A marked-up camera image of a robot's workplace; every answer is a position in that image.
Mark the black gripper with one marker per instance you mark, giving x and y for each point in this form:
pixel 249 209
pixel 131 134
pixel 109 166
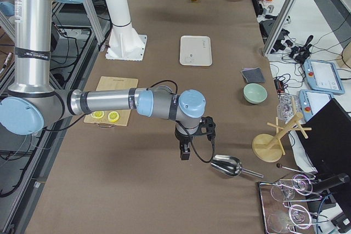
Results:
pixel 181 138

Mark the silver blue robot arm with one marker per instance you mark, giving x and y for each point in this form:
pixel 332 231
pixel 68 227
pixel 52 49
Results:
pixel 33 104

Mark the white rabbit tray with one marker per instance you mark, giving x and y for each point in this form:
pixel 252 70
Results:
pixel 195 51

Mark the metal scoop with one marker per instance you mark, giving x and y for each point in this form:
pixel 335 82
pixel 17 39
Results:
pixel 231 166

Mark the lemon slice beside knife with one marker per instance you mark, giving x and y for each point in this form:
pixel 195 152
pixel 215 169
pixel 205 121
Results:
pixel 113 116

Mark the wooden mug tree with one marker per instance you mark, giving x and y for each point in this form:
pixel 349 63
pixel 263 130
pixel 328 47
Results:
pixel 268 147

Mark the green ceramic bowl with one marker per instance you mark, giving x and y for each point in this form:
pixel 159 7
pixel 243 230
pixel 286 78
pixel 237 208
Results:
pixel 255 93

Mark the grey folded cloth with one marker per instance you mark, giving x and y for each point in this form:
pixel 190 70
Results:
pixel 253 75

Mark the bamboo cutting board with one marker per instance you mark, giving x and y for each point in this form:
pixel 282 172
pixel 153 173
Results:
pixel 113 83

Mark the clear plastic container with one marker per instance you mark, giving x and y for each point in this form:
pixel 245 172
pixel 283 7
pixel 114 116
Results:
pixel 285 107

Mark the black metal glass rack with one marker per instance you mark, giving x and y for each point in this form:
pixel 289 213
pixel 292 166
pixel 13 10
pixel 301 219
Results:
pixel 270 205

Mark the wine glass upper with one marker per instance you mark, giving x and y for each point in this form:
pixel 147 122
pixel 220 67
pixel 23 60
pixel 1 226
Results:
pixel 288 189

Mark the wine glass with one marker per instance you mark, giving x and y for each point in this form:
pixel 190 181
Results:
pixel 293 220
pixel 288 189

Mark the wine glass lower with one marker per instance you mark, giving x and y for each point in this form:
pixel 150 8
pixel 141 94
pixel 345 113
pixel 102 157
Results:
pixel 293 220

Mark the blue teach pendant lower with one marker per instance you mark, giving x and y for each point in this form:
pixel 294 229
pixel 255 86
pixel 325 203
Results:
pixel 312 101

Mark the blue teach pendant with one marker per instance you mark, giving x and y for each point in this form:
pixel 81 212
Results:
pixel 323 76
pixel 312 101

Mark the black monitor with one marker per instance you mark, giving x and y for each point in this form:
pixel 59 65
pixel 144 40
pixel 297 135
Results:
pixel 328 145

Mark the blue teach pendant upper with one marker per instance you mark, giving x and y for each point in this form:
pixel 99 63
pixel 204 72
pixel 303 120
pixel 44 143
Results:
pixel 323 76

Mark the lemon slice near handle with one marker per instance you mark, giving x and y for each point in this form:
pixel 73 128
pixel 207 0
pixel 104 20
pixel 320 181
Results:
pixel 98 114

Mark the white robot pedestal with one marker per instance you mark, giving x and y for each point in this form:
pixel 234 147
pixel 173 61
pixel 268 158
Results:
pixel 124 42

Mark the aluminium frame post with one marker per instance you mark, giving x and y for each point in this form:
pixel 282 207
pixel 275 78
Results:
pixel 273 36

